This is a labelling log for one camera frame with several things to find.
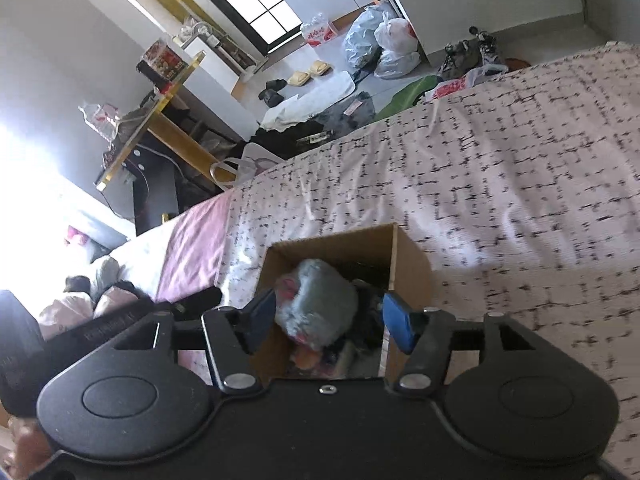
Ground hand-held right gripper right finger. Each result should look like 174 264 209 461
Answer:
382 291 538 401

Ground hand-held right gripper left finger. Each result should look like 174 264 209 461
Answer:
105 287 277 395

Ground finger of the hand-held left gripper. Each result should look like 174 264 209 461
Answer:
172 287 224 321

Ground black lace garment with tag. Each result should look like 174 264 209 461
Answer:
347 260 392 357

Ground brown cardboard box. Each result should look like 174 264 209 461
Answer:
250 223 435 381

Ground person's left hand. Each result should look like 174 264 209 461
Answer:
7 412 53 480

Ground pink bed sheet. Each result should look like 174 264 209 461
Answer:
155 194 237 386

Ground black desk panel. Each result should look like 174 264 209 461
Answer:
97 152 181 236

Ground white tote bag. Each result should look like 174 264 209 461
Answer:
210 142 283 192

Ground black clothes pile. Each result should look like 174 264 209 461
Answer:
250 115 331 158

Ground clear plastic bag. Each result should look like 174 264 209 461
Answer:
79 102 121 141

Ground white floor mat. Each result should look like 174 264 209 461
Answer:
260 71 356 128

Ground low white cabinet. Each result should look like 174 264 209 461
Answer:
172 35 251 143

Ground green cloth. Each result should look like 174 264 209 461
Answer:
375 75 441 121

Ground red printed plastic bag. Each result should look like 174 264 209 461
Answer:
430 65 488 102

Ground red printed box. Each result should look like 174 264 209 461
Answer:
137 39 191 86

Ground white desk fan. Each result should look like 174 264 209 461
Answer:
175 19 221 48

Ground grey sneakers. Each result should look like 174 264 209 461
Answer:
439 40 508 80

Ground white plastic bag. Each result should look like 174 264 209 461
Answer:
372 17 421 78

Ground silver plastic bag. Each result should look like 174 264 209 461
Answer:
342 4 396 68

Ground red and white bag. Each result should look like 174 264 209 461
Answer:
300 12 337 48

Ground black-framed window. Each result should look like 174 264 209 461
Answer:
187 0 306 53

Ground glass desk with gold frame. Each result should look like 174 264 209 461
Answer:
95 50 236 193

